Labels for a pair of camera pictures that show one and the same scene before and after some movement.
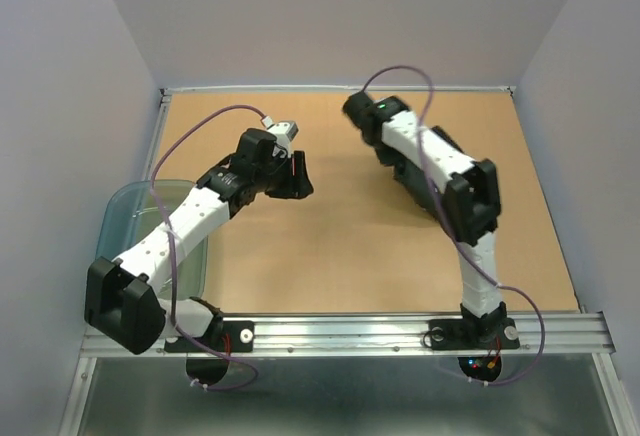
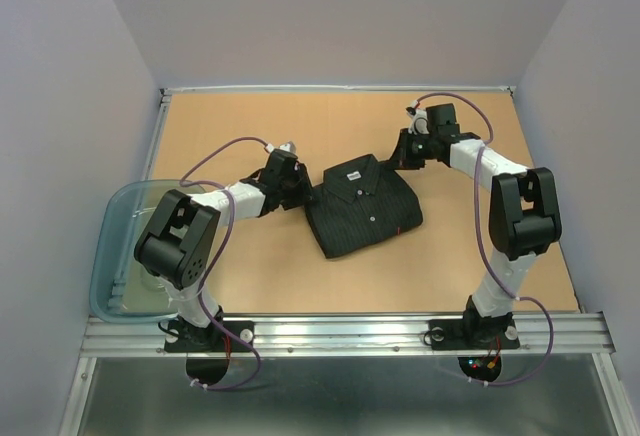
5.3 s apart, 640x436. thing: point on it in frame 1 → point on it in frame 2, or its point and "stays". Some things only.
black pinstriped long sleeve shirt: (449, 183) → (359, 203)
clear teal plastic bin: (132, 210) stays
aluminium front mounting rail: (389, 334) stays
